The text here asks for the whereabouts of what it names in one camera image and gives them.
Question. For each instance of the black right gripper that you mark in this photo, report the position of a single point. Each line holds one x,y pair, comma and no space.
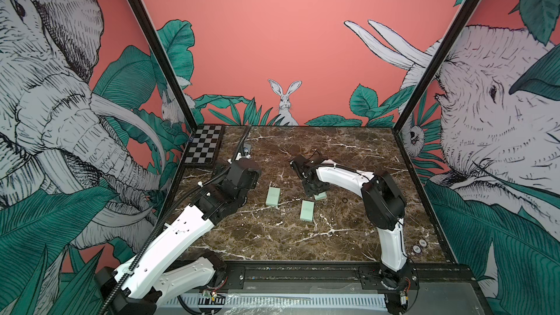
321,189

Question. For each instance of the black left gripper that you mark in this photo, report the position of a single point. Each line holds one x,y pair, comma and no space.
256,179

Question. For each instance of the mint green box lid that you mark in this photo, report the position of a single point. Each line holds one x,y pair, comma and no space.
320,196

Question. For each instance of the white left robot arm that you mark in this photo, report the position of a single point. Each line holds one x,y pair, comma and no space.
146,281

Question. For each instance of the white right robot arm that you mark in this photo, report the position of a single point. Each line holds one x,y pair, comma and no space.
383,201

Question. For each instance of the mint green closed box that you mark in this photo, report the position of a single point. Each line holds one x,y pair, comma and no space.
307,211

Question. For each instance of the black white checkerboard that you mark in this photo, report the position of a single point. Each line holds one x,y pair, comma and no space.
204,147

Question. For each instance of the white slotted cable duct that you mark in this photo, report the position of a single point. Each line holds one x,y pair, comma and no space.
372,302

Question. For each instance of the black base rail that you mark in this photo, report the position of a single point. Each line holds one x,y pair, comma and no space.
239,274

